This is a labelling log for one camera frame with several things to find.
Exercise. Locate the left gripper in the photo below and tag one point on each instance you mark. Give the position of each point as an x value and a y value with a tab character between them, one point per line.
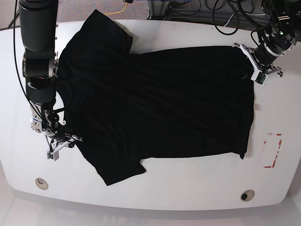
261	58

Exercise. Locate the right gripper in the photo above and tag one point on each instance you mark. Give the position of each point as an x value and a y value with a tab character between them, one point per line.
56	142

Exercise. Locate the black t-shirt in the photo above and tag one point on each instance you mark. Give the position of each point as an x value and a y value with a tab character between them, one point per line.
174	103

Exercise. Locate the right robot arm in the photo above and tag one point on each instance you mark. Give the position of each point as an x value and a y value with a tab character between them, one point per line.
39	68

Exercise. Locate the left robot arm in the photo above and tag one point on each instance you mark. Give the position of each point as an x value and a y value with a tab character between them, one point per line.
277	37

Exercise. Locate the red tape rectangle marking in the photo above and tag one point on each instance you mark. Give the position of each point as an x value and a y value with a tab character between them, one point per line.
271	148

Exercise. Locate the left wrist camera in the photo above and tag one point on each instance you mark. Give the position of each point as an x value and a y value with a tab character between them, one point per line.
260	78

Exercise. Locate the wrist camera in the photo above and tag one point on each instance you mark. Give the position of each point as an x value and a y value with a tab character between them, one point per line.
260	78
54	155

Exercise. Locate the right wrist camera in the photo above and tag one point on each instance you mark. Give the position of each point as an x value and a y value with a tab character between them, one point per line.
54	155

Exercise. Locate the left table cable grommet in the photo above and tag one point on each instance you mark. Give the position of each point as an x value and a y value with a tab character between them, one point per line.
41	183

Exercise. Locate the table cable grommet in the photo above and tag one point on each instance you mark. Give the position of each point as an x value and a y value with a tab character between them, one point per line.
41	183
247	195

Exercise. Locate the right table cable grommet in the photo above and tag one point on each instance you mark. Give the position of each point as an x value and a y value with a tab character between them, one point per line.
247	195

